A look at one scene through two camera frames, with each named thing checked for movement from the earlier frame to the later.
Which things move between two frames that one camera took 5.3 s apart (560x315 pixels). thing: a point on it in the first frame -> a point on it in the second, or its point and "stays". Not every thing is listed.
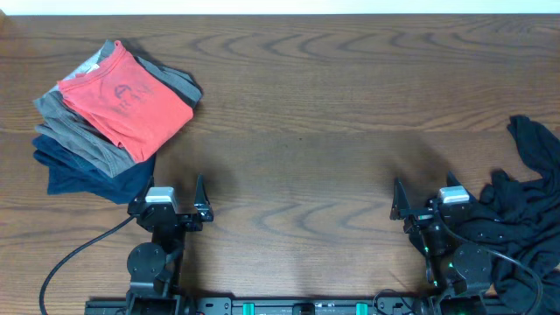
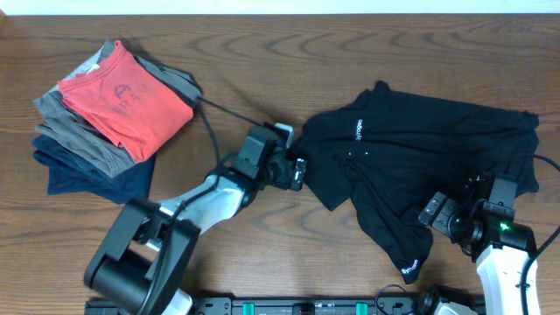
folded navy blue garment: (72, 173) stays
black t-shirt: (521, 220) -> (390, 151)
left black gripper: (203, 212) -> (287, 171)
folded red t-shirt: (124, 100) stays
